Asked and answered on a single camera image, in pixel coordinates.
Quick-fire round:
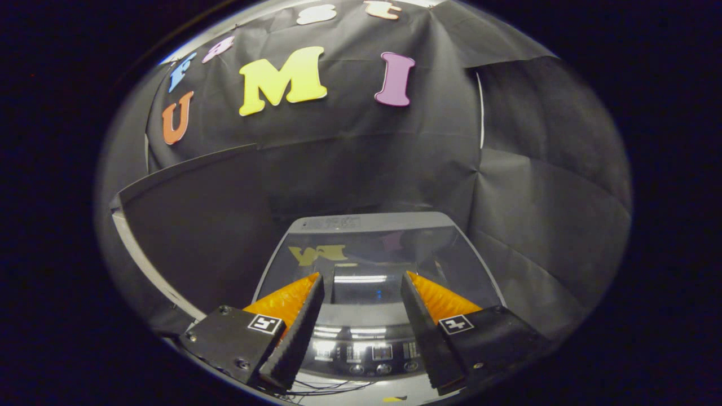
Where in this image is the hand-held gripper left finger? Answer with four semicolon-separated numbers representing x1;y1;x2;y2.
180;272;326;392

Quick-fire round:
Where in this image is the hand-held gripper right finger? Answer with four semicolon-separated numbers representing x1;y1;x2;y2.
400;271;551;395

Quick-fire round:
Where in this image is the grey washing machine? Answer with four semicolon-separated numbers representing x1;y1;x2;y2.
251;211;508;395

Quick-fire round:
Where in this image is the grey cabinet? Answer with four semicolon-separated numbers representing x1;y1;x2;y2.
110;142;283;333

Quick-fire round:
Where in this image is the black backdrop cloth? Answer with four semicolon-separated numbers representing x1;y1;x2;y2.
96;0;632;339

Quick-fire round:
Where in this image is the tangle of black cables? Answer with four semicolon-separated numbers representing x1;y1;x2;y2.
282;379;376;398

